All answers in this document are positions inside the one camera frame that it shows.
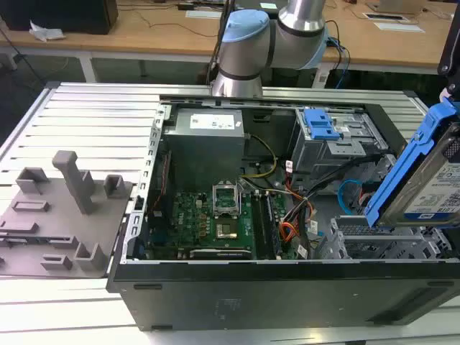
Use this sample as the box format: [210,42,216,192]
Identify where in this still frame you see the hard disk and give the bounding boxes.
[363,93,460,230]

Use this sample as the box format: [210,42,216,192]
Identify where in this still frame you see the metal disk bay cage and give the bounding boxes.
[318,215,452,260]

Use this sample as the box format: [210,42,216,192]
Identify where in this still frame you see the white paper sheet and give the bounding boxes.
[372,21,426,34]
[185,9,224,20]

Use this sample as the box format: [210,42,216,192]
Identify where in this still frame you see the grey laptop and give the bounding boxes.
[375,0,422,15]

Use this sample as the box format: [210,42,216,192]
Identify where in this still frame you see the blue plastic bay latch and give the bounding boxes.
[303,108,341,142]

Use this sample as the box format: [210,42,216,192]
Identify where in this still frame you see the metal optical drive bay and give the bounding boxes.
[290,107,391,179]

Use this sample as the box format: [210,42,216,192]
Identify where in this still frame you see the black RAM slots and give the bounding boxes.
[250,193,282,260]

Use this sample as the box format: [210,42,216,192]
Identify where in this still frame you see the grey power supply unit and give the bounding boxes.
[162,107,248,188]

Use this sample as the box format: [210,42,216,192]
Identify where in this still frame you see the metal socket cover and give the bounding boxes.
[211,182,241,217]

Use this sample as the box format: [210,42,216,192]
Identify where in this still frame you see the wooden desk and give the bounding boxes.
[0,0,460,77]

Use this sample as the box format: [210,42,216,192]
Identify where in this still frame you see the CPU socket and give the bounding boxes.
[214,219,241,241]

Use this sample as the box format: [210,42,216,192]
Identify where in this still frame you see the black graphics card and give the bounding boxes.
[188,247,254,261]

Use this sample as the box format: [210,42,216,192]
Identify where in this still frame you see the green motherboard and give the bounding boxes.
[149,190,300,260]

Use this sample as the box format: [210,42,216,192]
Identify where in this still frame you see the black open PC case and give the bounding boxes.
[106,93,460,332]

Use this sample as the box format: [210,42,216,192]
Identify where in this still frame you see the black box on desk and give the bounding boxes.
[0,0,120,36]

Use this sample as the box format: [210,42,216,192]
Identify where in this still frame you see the crumpled white paper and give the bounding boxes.
[28,19,68,43]

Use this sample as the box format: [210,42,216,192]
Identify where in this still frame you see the grey parts rack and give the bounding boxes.
[0,149,134,280]

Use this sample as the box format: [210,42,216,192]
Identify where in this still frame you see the blue hanging cable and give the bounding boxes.
[333,37,352,90]

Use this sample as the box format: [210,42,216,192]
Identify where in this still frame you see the black cable bundle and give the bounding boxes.
[282,152,382,226]

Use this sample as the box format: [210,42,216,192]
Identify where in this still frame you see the blue disk wire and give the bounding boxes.
[337,178,364,217]

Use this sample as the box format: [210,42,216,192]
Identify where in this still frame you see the yellow black power cable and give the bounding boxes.
[239,134,279,179]

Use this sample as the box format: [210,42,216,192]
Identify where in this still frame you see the black arm base cables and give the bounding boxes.
[206,0,236,89]

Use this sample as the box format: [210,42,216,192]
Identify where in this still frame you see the orange red wire bundle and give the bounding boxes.
[279,221,302,249]

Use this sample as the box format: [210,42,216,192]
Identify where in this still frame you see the thin red wire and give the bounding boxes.
[152,149,173,217]

